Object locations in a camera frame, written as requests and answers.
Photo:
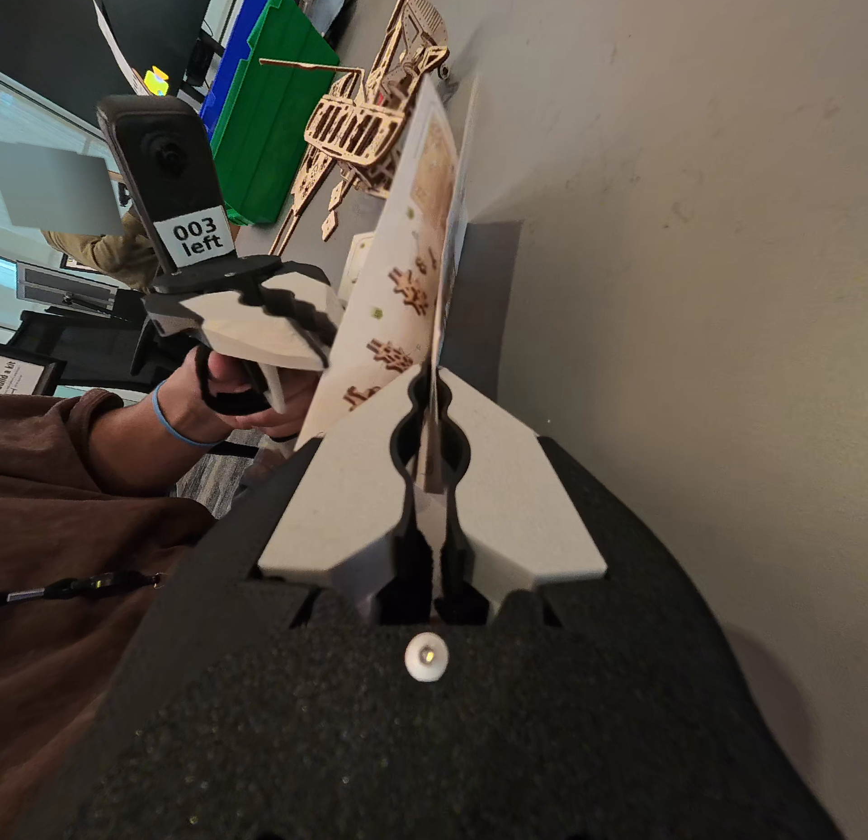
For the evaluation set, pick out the paper instruction booklet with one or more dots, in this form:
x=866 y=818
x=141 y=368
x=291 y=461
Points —
x=400 y=243

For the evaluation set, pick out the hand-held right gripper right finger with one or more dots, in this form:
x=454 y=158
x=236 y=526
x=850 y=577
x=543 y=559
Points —
x=529 y=508

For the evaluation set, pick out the blue wristband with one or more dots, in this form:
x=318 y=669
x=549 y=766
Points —
x=166 y=428

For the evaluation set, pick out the wooden model kit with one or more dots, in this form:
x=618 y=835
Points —
x=359 y=121

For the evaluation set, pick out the blue plastic bin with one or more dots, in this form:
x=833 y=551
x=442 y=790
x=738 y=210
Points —
x=237 y=40

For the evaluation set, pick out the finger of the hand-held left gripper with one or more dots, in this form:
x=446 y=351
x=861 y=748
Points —
x=305 y=287
x=237 y=328

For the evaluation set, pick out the green plastic bin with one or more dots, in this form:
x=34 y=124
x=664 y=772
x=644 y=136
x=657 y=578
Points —
x=271 y=121

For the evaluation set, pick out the person's left forearm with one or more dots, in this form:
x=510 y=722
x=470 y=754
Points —
x=122 y=440

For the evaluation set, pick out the brown hoodie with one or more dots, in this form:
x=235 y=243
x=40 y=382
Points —
x=68 y=650

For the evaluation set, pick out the small wooden piece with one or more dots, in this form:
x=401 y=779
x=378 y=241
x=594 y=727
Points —
x=331 y=222
x=341 y=189

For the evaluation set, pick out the person's left hand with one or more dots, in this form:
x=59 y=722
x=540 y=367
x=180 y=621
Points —
x=183 y=399

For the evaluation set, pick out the yellow tape roll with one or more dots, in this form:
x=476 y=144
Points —
x=154 y=81

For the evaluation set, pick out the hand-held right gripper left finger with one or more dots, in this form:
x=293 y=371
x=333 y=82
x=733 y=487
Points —
x=325 y=508

